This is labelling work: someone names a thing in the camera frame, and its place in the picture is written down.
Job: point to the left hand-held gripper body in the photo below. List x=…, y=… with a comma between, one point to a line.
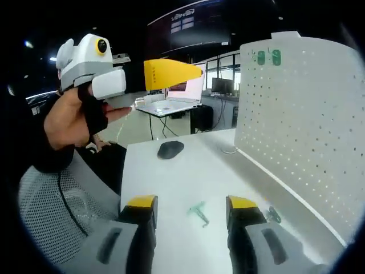
x=85, y=62

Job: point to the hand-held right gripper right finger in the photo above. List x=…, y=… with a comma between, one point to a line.
x=242, y=237

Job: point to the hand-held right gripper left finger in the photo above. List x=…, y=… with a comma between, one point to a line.
x=139, y=228

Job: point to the green hook assembly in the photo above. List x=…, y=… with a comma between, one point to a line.
x=274, y=215
x=261, y=58
x=276, y=58
x=196, y=211

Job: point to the white perforated mounting plate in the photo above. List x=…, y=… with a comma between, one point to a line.
x=299, y=128

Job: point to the person's left hand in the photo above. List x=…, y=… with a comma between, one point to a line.
x=65, y=120

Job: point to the open laptop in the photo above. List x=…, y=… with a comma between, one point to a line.
x=188, y=88

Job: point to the white ceiling unit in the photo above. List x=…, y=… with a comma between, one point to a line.
x=121, y=58

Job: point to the large black display screen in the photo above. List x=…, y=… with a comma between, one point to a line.
x=199, y=34

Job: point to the black monitor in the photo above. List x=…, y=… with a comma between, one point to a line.
x=222, y=85

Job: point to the small white desk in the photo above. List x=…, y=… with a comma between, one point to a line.
x=151, y=125

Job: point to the black computer tower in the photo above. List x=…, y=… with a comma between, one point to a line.
x=202, y=120

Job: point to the person's black-clad leg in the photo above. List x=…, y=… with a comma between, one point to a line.
x=108, y=165

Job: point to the black computer mouse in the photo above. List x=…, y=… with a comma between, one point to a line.
x=171, y=149

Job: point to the grey mesh office chair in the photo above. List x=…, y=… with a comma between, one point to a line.
x=42, y=205

